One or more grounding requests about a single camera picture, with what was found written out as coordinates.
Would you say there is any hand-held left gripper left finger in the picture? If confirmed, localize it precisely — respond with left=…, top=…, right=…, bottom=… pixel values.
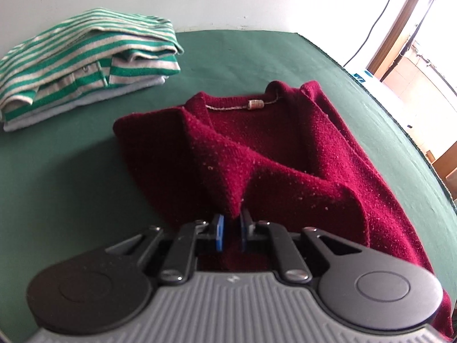
left=105, top=214, right=226, bottom=283

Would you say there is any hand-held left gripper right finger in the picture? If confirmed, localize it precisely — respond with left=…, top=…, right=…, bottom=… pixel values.
left=239, top=208, right=361, bottom=284

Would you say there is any dark red knit sweater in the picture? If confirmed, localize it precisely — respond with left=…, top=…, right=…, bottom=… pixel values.
left=113, top=80, right=454, bottom=342

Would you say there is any green felt table cover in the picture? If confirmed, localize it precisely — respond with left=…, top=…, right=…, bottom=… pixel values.
left=0, top=29, right=457, bottom=333

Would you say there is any white side table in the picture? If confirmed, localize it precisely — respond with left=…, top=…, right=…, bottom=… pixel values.
left=344, top=66, right=429, bottom=158

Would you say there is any brown wooden furniture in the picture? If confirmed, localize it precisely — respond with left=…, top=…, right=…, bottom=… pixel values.
left=426, top=139, right=457, bottom=201

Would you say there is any green striped folded shirt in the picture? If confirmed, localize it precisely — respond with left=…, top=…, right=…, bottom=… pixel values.
left=0, top=7, right=184, bottom=124

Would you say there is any thin black wall cable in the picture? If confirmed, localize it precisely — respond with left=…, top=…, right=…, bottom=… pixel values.
left=343, top=0, right=398, bottom=68

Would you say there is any wooden door frame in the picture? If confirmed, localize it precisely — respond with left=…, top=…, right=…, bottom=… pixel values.
left=366, top=0, right=445, bottom=79

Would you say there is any thick black cable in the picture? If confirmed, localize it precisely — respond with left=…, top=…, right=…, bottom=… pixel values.
left=379, top=0, right=447, bottom=79

